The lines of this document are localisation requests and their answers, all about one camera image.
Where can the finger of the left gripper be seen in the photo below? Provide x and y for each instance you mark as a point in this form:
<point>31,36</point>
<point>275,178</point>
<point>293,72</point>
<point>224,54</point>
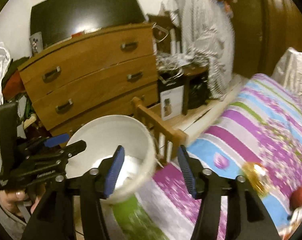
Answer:
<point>73,149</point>
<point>57,140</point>

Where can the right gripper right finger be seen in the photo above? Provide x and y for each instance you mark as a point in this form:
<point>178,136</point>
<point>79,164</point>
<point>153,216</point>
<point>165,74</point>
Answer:
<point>247,217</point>

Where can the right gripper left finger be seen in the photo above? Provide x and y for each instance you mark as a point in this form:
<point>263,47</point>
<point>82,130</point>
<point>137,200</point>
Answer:
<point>53,217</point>

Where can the white plastic trash bin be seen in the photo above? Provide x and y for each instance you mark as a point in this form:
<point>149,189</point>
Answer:
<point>102,137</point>

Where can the person's left hand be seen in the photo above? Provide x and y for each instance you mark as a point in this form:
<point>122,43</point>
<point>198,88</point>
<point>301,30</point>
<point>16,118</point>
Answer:
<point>9,199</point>

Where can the yellow plastic wrapper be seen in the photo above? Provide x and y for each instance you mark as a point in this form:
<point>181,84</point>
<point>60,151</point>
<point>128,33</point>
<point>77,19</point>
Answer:
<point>258,176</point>

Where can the red apple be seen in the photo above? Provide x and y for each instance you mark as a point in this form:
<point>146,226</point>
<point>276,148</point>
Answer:
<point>296,199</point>

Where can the wooden chest of drawers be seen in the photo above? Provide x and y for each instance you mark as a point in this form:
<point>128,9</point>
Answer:
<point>92,75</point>

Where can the colourful striped bed sheet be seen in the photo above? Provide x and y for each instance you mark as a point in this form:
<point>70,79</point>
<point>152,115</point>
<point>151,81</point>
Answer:
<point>263,125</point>

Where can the mickey mouse cup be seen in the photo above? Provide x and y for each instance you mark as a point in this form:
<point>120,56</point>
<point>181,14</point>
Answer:
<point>36,43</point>

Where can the white product box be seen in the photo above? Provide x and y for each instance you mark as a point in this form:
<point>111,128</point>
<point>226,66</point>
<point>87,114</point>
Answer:
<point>171,102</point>

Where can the black flat television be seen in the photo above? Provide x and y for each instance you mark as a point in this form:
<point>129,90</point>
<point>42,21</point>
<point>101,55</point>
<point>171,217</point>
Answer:
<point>60,19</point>

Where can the silver fabric covered chair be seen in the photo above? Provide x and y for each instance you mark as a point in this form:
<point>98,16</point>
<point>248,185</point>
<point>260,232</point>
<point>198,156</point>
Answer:
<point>288,71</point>

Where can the grey striped draped cloth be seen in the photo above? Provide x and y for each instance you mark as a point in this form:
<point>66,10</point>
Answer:
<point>207,39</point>

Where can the dark wooden wardrobe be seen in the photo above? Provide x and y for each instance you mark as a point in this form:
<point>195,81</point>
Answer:
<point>264,29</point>

